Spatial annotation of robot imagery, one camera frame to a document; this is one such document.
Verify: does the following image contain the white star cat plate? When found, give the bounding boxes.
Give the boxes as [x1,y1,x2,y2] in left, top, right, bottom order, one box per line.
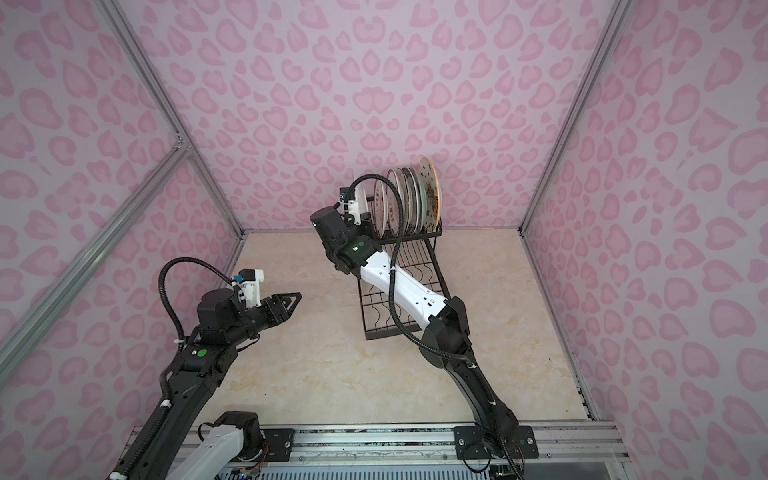
[418,157,441,233]

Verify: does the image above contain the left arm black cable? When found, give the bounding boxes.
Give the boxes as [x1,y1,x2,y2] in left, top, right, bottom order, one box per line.
[157,256,234,346]

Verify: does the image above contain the small orange sunburst plate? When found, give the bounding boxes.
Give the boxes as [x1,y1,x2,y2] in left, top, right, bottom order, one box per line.
[373,180,388,238]

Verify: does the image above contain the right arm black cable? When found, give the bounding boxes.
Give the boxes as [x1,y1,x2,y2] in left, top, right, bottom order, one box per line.
[347,173,475,364]

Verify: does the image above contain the mint green flower plate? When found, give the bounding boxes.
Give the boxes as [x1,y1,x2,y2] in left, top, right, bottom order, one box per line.
[415,172,429,233]

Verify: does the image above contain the black wire dish rack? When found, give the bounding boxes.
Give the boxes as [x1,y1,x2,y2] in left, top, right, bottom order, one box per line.
[337,214,447,344]

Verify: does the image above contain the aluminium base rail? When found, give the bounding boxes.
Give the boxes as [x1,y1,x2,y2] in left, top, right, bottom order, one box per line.
[173,422,637,480]

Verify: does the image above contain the cream plum blossom plate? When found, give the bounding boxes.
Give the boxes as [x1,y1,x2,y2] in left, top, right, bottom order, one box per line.
[395,168,410,233]

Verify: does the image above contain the large orange sunburst plate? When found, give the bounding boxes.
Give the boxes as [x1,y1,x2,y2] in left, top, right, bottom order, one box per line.
[386,169,400,237]

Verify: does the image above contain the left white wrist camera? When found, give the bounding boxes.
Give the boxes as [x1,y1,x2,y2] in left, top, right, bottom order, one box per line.
[231,269,264,308]

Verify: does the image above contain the aluminium frame diagonal strut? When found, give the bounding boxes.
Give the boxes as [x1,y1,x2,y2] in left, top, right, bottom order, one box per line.
[1,142,188,385]

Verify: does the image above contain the white plate dark green rim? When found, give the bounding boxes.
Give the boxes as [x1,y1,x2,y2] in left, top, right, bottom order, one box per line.
[405,167,422,235]

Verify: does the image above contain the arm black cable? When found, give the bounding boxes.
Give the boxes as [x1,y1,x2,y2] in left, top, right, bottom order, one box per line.
[157,256,234,346]
[347,173,475,364]

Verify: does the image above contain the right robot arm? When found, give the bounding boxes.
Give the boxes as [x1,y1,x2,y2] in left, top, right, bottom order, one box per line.
[310,206,533,462]

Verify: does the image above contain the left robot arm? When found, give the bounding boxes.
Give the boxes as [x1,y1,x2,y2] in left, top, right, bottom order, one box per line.
[109,289,302,479]

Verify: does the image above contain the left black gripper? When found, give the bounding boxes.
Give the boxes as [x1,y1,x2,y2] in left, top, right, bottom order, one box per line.
[226,290,301,348]

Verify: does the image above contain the white plate black cloud outline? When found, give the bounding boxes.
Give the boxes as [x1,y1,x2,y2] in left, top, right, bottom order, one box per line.
[349,183,371,225]

